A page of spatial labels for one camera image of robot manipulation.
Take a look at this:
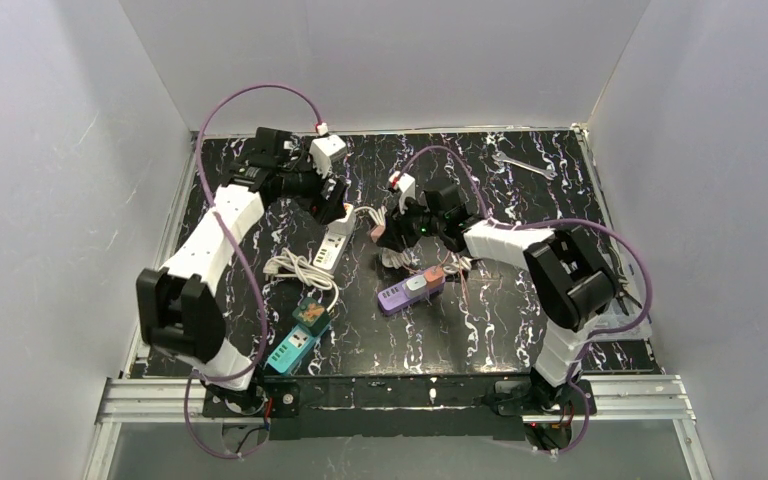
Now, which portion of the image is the thin pink charging cable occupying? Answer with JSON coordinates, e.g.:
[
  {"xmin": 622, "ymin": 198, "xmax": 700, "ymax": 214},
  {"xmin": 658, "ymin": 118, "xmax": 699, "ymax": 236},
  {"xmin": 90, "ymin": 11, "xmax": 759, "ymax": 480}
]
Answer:
[{"xmin": 436, "ymin": 254, "xmax": 475, "ymax": 313}]

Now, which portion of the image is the pink small plug adapter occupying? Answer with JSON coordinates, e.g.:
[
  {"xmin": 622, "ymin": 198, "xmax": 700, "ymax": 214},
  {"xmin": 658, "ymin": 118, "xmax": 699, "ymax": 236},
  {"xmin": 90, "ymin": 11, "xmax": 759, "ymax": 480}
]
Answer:
[{"xmin": 369, "ymin": 225, "xmax": 386, "ymax": 243}]

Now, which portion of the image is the green dragon socket cube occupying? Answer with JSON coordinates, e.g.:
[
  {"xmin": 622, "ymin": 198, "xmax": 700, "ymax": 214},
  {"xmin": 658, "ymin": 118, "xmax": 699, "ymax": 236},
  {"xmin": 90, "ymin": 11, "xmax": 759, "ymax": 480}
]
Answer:
[{"xmin": 292, "ymin": 297, "xmax": 332, "ymax": 337}]

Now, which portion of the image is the purple power strip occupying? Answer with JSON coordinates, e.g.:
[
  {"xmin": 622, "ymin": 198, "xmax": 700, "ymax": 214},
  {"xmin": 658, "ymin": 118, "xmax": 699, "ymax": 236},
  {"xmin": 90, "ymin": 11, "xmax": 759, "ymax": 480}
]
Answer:
[{"xmin": 376, "ymin": 279, "xmax": 446, "ymax": 316}]

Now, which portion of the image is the white cable of purple strip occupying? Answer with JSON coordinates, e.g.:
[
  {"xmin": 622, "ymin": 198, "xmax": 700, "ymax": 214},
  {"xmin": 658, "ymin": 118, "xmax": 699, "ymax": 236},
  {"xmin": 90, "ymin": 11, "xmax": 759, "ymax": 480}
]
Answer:
[{"xmin": 356, "ymin": 205, "xmax": 418, "ymax": 272}]

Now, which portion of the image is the teal power strip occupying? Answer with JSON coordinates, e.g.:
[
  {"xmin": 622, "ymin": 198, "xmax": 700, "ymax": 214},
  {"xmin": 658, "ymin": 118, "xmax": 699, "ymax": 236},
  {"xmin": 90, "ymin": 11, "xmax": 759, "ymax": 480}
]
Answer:
[{"xmin": 266, "ymin": 325, "xmax": 320, "ymax": 376}]

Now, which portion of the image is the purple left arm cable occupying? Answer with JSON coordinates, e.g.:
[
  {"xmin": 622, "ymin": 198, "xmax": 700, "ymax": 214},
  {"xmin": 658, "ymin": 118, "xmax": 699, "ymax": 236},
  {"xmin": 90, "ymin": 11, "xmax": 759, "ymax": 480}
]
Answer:
[{"xmin": 183, "ymin": 83, "xmax": 327, "ymax": 462}]

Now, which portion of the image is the white multi-socket adapter plug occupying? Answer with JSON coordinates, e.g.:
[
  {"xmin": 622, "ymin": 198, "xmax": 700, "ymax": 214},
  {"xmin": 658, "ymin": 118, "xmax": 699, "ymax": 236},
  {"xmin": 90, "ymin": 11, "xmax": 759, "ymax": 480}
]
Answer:
[{"xmin": 328, "ymin": 203, "xmax": 356, "ymax": 236}]

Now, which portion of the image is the white power strip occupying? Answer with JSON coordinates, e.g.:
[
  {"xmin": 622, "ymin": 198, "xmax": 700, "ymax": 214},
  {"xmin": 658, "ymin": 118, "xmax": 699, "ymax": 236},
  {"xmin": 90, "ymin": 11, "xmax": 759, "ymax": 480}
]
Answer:
[{"xmin": 312, "ymin": 227, "xmax": 353, "ymax": 274}]

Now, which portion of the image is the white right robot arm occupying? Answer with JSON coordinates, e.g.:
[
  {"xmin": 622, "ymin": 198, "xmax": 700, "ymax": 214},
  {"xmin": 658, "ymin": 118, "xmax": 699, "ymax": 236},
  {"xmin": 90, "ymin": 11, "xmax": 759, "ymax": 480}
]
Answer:
[{"xmin": 373, "ymin": 180, "xmax": 619, "ymax": 415}]

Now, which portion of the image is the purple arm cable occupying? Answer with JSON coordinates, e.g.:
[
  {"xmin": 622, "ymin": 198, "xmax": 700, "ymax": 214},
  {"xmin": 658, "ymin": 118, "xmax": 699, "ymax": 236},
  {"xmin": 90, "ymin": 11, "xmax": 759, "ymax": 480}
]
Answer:
[
  {"xmin": 390, "ymin": 145, "xmax": 655, "ymax": 458},
  {"xmin": 183, "ymin": 83, "xmax": 327, "ymax": 462}
]

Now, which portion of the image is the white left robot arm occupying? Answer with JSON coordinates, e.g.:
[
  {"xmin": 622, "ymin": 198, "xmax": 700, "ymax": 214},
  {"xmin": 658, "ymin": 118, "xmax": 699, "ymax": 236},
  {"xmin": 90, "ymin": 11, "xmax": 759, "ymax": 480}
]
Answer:
[{"xmin": 136, "ymin": 127, "xmax": 347, "ymax": 392}]

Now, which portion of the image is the clear plastic parts box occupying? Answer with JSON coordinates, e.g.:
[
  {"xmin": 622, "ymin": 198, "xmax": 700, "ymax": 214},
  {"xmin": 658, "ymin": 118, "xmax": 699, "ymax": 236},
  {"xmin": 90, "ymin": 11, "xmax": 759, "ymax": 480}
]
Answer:
[{"xmin": 594, "ymin": 262, "xmax": 652, "ymax": 341}]

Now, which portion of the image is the silver wrench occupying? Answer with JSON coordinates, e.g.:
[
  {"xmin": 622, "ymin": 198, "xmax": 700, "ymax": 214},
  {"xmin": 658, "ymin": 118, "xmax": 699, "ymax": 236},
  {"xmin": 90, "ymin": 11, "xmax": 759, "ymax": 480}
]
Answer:
[{"xmin": 492, "ymin": 152, "xmax": 557, "ymax": 181}]

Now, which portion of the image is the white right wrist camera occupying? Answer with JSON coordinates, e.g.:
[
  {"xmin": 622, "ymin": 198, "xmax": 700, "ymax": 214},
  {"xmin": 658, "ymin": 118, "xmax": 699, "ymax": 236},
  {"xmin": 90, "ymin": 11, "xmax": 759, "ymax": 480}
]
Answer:
[{"xmin": 388, "ymin": 171, "xmax": 416, "ymax": 213}]

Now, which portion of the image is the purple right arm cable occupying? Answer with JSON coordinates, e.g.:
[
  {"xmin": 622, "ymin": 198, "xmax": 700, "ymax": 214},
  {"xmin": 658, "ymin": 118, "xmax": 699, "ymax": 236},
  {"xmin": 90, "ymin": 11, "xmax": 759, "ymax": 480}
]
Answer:
[{"xmin": 390, "ymin": 145, "xmax": 655, "ymax": 458}]

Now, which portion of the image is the white cable of teal strip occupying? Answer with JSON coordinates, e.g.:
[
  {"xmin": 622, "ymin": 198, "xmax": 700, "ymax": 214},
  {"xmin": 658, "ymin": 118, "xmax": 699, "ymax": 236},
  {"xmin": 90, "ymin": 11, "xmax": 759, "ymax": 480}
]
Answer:
[{"xmin": 263, "ymin": 247, "xmax": 340, "ymax": 313}]

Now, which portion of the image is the small white cube charger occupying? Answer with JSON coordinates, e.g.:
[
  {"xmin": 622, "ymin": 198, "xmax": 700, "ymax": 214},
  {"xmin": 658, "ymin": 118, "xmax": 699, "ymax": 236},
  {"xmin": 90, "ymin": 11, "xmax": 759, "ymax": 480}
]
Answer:
[{"xmin": 404, "ymin": 274, "xmax": 428, "ymax": 298}]

